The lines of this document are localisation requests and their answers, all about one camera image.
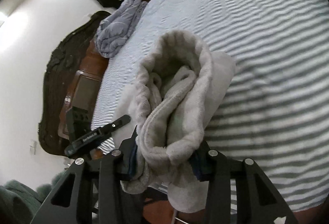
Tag grey blue folded quilt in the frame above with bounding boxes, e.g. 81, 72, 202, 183
94, 0, 148, 58

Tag grey white striped bed sheet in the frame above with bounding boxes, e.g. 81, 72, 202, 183
92, 0, 328, 212

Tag dark carved wooden headboard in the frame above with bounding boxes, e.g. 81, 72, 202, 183
38, 10, 110, 156

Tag light grey fleece pants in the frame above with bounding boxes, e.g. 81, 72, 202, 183
114, 30, 235, 213

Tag dark green left sleeve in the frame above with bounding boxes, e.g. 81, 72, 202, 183
1, 171, 65, 224

